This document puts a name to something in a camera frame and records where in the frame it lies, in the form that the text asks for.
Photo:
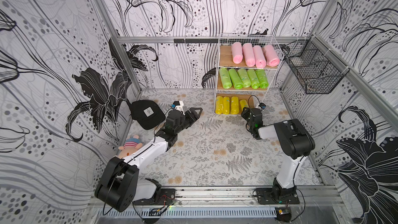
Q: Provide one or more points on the green roll front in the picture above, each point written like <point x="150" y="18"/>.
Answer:
<point x="253" y="78"/>

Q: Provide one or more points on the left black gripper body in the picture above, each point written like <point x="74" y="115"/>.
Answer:
<point x="185" y="122"/>

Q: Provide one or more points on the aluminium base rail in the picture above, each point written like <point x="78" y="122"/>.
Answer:
<point x="246" y="196"/>

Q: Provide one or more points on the yellow roll with label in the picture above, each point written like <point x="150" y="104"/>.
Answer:
<point x="219" y="105"/>

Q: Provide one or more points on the pink plush toy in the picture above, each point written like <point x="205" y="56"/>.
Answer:
<point x="131" y="146"/>

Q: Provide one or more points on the green roll sideways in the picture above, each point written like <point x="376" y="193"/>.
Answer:
<point x="262" y="77"/>

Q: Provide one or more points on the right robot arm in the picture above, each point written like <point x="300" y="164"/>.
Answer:
<point x="294" y="139"/>

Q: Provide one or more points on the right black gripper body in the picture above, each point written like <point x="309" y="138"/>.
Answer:
<point x="246" y="113"/>

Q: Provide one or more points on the yellow roll front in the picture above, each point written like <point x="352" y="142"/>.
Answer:
<point x="234" y="105"/>

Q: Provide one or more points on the black cap with label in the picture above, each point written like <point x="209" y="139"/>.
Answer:
<point x="147" y="113"/>

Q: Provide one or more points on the green roll dark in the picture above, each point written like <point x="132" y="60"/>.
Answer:
<point x="235" y="79"/>

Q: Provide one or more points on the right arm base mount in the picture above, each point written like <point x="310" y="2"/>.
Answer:
<point x="279" y="196"/>

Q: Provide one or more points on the pink roll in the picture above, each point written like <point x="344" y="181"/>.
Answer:
<point x="248" y="54"/>
<point x="259" y="57"/>
<point x="271" y="56"/>
<point x="237" y="52"/>

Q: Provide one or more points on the pale green roll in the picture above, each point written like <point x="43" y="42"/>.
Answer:
<point x="244" y="77"/>

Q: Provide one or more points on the white wire three-tier shelf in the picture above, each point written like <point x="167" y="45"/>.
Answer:
<point x="225" y="59"/>

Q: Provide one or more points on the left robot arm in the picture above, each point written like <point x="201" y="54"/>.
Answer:
<point x="120" y="185"/>

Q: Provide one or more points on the white slotted cable duct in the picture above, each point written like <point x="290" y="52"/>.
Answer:
<point x="197" y="212"/>

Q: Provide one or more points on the black wire wall basket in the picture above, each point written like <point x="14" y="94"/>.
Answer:
<point x="313" y="65"/>

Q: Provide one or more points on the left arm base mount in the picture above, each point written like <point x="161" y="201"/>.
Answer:
<point x="150" y="192"/>

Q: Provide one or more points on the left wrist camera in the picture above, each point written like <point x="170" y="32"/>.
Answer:
<point x="178" y="105"/>

